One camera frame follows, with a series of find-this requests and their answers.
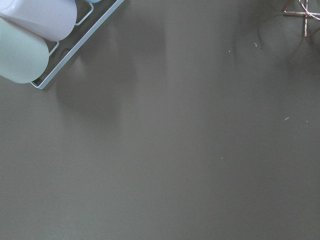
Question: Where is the copper wire bottle holder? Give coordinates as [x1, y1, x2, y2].
[281, 0, 320, 39]

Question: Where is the white wire cup rack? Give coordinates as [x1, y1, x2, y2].
[31, 0, 124, 90]

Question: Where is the white cup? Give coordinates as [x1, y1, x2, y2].
[0, 0, 77, 42]

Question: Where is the pale green cup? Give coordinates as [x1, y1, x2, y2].
[0, 18, 49, 84]

